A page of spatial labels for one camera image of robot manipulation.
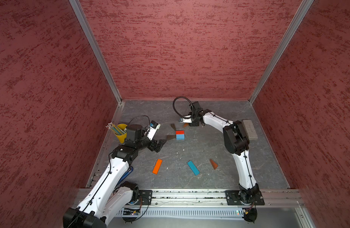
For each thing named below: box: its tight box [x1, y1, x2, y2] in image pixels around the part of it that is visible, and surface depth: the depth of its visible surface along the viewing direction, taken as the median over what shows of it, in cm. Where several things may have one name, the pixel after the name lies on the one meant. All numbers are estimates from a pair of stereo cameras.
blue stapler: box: [115, 166, 134, 189], surface depth 85 cm
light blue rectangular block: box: [175, 133, 185, 141], surface depth 100 cm
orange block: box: [152, 158, 163, 175], surface depth 87 cm
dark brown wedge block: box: [166, 135, 176, 141], surface depth 99 cm
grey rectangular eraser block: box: [242, 118, 259, 140], surface depth 102 cm
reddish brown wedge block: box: [209, 158, 218, 170], surface depth 87 cm
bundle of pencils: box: [105, 122, 126, 136], surface depth 86 cm
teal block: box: [186, 160, 201, 176], surface depth 85 cm
